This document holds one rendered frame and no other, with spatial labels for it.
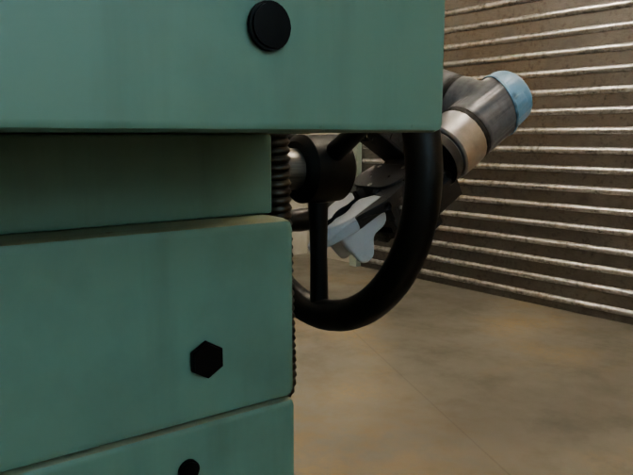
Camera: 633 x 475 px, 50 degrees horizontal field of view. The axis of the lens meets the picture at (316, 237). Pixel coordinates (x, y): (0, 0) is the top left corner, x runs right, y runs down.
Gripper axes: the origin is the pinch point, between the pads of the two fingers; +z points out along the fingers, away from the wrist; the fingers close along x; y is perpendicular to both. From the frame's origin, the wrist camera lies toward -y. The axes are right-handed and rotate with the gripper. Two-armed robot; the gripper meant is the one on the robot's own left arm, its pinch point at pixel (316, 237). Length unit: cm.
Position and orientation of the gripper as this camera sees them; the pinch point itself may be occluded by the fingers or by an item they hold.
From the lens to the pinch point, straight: 72.0
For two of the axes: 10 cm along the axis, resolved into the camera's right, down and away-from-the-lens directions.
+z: -7.0, 5.8, -4.3
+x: -5.9, -1.2, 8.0
